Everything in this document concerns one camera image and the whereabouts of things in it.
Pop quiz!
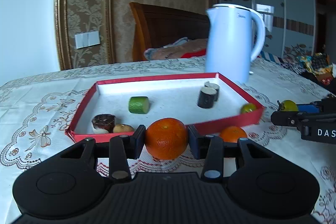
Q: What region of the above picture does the dark purple mangosteen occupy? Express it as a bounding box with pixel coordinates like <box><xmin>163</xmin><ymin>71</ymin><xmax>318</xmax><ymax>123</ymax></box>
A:
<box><xmin>92</xmin><ymin>114</ymin><xmax>115</xmax><ymax>134</ymax></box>

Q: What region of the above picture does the patterned pillow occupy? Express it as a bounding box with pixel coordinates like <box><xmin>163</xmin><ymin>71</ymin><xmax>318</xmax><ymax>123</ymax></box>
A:
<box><xmin>143</xmin><ymin>37</ymin><xmax>208</xmax><ymax>61</ymax></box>

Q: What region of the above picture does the dark sugarcane piece flat top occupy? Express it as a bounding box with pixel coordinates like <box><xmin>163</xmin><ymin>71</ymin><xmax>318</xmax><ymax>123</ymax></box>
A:
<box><xmin>197</xmin><ymin>87</ymin><xmax>216</xmax><ymax>109</ymax></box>

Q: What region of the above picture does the white embroidered tablecloth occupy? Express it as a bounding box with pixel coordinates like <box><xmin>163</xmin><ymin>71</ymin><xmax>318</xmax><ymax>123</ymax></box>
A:
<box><xmin>1</xmin><ymin>57</ymin><xmax>335</xmax><ymax>223</ymax></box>

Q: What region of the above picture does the green cucumber piece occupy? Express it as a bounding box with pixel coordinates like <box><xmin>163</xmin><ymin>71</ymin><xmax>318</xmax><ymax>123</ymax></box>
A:
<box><xmin>128</xmin><ymin>96</ymin><xmax>150</xmax><ymax>114</ymax></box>

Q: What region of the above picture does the white electric kettle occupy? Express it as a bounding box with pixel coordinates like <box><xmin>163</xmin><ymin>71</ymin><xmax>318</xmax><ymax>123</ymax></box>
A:
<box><xmin>205</xmin><ymin>3</ymin><xmax>265</xmax><ymax>84</ymax></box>

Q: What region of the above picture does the sliding door wardrobe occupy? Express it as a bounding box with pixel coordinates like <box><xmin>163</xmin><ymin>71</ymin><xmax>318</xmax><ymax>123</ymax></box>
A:
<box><xmin>219</xmin><ymin>0</ymin><xmax>317</xmax><ymax>60</ymax></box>

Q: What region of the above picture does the small tan potato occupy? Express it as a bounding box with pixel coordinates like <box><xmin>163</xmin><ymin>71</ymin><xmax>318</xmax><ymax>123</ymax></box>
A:
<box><xmin>113</xmin><ymin>124</ymin><xmax>134</xmax><ymax>133</ymax></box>

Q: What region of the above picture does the orange mandarin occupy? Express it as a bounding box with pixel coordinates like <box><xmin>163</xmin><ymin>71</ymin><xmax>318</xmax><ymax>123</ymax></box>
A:
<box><xmin>219</xmin><ymin>126</ymin><xmax>247</xmax><ymax>143</ymax></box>
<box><xmin>145</xmin><ymin>118</ymin><xmax>189</xmax><ymax>160</ymax></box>

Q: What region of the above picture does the colourful clothes pile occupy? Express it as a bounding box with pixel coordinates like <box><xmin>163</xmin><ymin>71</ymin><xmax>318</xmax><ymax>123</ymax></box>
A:
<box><xmin>282</xmin><ymin>44</ymin><xmax>335</xmax><ymax>87</ymax></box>

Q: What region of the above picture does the dark sugarcane piece chipped top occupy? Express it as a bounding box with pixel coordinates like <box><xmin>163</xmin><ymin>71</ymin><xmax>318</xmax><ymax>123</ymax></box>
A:
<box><xmin>205</xmin><ymin>81</ymin><xmax>220</xmax><ymax>102</ymax></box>

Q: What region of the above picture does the red shallow box tray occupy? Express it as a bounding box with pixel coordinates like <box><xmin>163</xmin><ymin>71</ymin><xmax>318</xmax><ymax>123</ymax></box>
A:
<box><xmin>66</xmin><ymin>73</ymin><xmax>265</xmax><ymax>143</ymax></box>

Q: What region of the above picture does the striped colourful bedding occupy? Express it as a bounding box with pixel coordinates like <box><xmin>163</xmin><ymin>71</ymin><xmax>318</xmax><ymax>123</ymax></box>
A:
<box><xmin>258</xmin><ymin>51</ymin><xmax>305</xmax><ymax>75</ymax></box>

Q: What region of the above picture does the white wall switch panel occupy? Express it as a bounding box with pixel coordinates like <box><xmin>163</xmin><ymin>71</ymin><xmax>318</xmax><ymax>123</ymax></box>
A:
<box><xmin>75</xmin><ymin>31</ymin><xmax>100</xmax><ymax>49</ymax></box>

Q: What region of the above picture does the green tomato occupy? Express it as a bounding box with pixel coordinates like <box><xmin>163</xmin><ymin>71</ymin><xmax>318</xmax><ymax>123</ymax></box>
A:
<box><xmin>277</xmin><ymin>100</ymin><xmax>298</xmax><ymax>112</ymax></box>
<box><xmin>240</xmin><ymin>103</ymin><xmax>257</xmax><ymax>114</ymax></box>

